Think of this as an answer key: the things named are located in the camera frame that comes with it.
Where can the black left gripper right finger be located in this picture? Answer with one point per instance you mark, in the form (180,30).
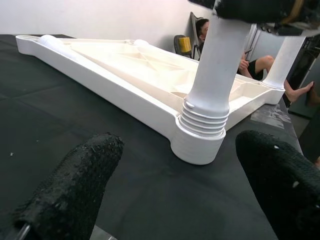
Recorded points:
(282,190)

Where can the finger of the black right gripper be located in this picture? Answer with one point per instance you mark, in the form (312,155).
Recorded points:
(201,1)

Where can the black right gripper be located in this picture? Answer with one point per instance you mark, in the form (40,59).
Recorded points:
(307,15)

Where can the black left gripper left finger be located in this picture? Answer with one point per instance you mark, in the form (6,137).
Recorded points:
(75,187)

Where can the seated person black clothes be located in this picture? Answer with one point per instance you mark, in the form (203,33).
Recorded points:
(255,67)

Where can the black table cloth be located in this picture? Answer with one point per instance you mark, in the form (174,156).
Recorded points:
(75,105)

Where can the white plastic table top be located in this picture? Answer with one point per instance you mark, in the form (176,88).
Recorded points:
(112,82)

